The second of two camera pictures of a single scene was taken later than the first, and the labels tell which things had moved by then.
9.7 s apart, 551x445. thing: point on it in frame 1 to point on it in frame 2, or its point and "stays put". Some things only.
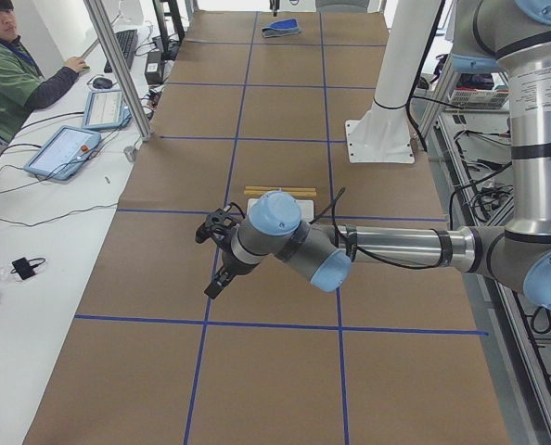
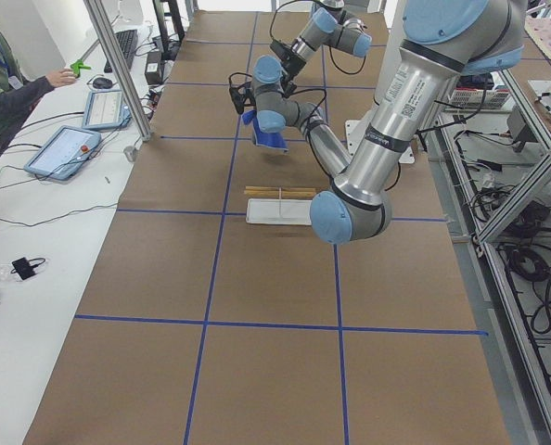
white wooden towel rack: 304,197 stays put
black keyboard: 127,41 stays put
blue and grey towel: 281,28 to 267,126
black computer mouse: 102,82 stays put
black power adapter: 153,68 stays put
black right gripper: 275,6 to 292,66
